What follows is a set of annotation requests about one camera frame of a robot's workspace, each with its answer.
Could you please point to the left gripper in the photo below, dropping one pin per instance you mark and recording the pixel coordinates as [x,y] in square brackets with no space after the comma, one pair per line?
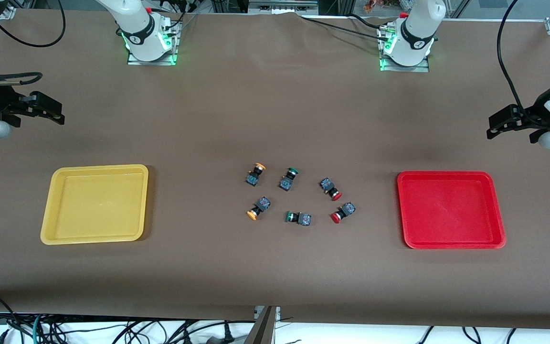
[534,116]

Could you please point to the red push button switch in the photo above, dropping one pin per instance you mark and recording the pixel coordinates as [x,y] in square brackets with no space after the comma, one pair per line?
[348,208]
[326,183]

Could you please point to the yellow push button switch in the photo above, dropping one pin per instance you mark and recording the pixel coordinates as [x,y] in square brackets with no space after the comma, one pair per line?
[262,204]
[252,179]

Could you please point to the red plastic tray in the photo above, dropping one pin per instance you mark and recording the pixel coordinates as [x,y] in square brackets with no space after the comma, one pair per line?
[451,210]

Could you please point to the yellow plastic tray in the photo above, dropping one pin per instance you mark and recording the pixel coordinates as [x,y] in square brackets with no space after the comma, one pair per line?
[93,205]

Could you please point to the orange colourful object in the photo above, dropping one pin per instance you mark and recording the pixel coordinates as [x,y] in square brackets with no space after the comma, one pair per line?
[373,5]

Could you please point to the brown table mat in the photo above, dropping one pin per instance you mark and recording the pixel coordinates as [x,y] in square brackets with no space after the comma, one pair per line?
[275,95]

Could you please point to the grey equipment box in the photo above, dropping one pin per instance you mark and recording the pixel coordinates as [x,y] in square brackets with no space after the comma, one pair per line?
[282,5]

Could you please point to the aluminium corner bracket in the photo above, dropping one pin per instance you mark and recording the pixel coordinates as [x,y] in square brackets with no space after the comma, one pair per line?
[6,13]

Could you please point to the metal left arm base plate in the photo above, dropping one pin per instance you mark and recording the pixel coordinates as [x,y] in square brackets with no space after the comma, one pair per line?
[404,68]

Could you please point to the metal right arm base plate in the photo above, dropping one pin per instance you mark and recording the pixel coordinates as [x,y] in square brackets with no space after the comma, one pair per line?
[160,61]

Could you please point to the green push button switch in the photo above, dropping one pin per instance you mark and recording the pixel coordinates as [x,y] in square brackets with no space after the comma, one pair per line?
[284,183]
[304,219]

